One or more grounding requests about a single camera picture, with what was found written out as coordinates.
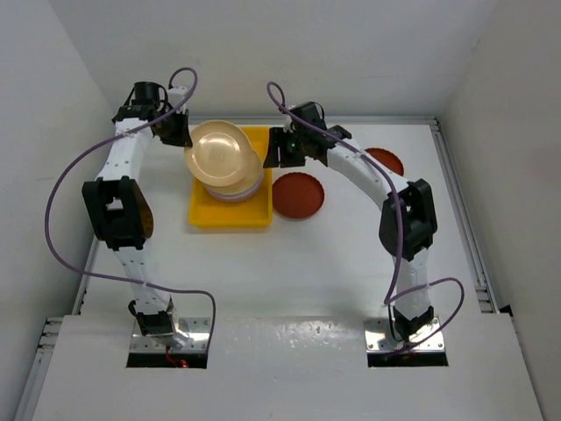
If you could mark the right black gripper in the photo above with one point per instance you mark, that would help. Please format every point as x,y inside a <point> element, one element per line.
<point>279,138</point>

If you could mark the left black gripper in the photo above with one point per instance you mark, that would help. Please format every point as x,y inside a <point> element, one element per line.
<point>183,138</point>

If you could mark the tan plate front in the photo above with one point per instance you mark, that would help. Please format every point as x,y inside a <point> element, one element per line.
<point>250,175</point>

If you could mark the tan plate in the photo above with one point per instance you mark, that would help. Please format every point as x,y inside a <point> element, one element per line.
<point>214,134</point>
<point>250,175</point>

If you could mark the white plate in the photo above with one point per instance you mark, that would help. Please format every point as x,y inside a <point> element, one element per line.
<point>246,180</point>

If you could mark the red plate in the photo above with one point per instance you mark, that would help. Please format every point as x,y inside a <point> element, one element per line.
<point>297,196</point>
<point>387,159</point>

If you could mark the pink plate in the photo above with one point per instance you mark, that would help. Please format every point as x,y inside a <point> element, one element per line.
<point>234,193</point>

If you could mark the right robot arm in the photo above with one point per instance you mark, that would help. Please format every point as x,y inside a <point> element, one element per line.
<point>408,218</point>

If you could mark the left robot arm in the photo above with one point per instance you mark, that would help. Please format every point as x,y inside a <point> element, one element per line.
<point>118,211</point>

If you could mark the yellow plastic bin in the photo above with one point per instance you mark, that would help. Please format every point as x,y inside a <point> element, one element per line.
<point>205,212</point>

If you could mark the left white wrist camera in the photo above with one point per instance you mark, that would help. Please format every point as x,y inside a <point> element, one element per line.
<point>177,94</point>

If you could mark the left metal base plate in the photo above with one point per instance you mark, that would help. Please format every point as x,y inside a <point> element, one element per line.
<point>191,337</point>

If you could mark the metal base plate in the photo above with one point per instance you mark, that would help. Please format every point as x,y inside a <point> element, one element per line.
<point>428,339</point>
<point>191,337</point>

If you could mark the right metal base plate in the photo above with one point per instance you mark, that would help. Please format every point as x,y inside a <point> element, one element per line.
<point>428,339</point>

